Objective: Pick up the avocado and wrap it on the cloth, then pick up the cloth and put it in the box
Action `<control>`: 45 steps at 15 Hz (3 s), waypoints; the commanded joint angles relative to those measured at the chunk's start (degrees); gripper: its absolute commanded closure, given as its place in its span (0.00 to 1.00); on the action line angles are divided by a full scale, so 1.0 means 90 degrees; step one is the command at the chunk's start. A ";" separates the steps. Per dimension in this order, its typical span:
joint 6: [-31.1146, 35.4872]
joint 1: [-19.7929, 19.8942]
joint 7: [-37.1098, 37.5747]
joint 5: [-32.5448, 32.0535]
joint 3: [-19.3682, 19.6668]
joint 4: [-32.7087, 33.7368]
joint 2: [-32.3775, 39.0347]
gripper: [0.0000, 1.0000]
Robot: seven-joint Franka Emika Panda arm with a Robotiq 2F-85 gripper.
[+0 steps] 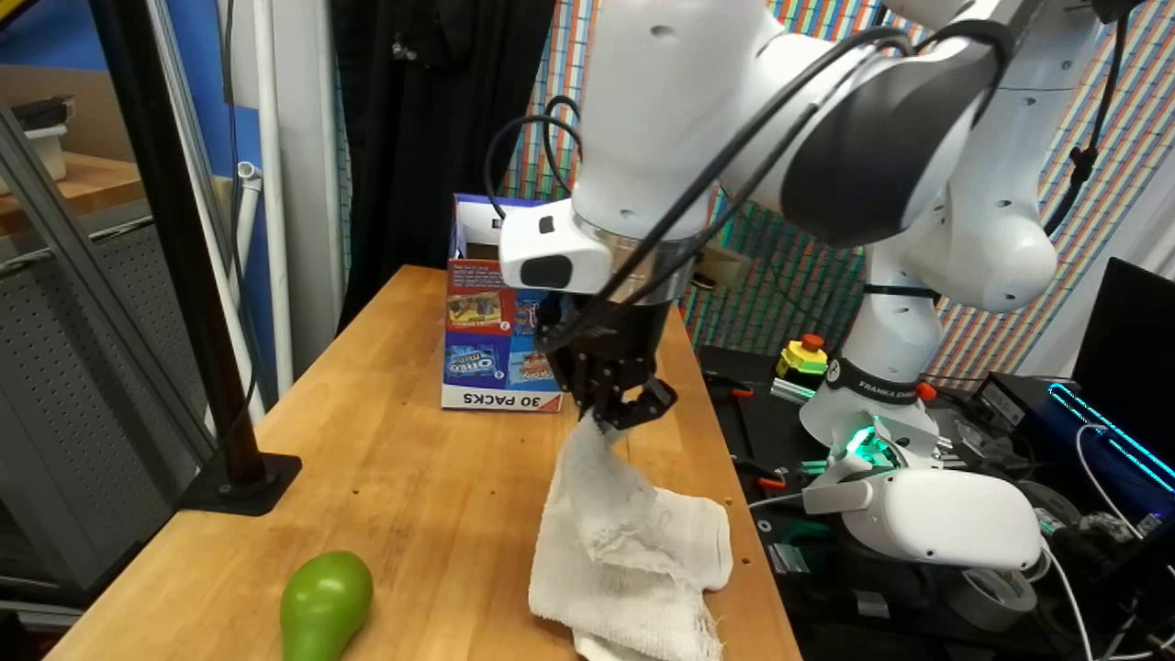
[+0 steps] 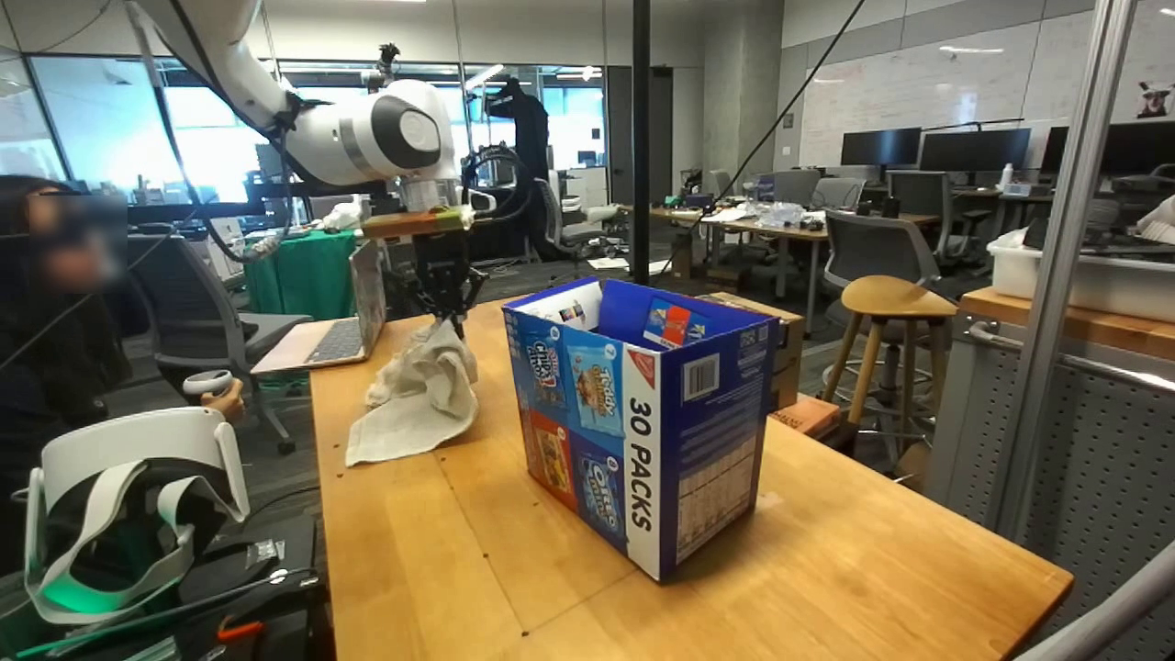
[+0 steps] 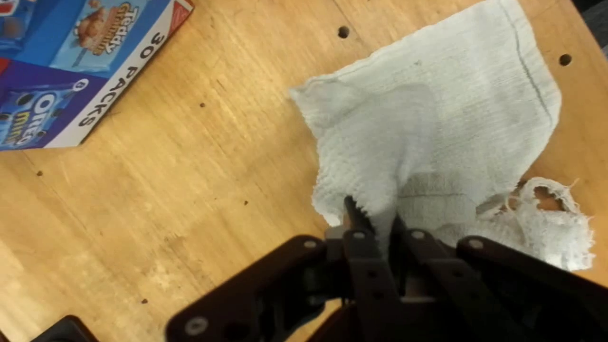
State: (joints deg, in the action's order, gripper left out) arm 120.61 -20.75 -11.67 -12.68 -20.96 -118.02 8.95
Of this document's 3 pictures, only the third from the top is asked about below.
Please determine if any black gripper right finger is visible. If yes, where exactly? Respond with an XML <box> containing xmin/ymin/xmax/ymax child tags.
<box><xmin>388</xmin><ymin>215</ymin><xmax>608</xmax><ymax>342</ymax></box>

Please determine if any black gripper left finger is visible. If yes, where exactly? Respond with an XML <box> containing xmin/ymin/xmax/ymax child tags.
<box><xmin>166</xmin><ymin>196</ymin><xmax>407</xmax><ymax>342</ymax></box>

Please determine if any white cloth rag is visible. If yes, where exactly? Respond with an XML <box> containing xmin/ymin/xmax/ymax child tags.
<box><xmin>287</xmin><ymin>0</ymin><xmax>597</xmax><ymax>274</ymax></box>

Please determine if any blue snack pack cardboard box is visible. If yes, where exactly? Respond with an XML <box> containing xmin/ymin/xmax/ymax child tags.
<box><xmin>0</xmin><ymin>0</ymin><xmax>196</xmax><ymax>152</ymax></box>

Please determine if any black pole stand with base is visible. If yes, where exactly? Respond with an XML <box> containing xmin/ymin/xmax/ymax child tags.
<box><xmin>31</xmin><ymin>314</ymin><xmax>101</xmax><ymax>342</ymax></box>

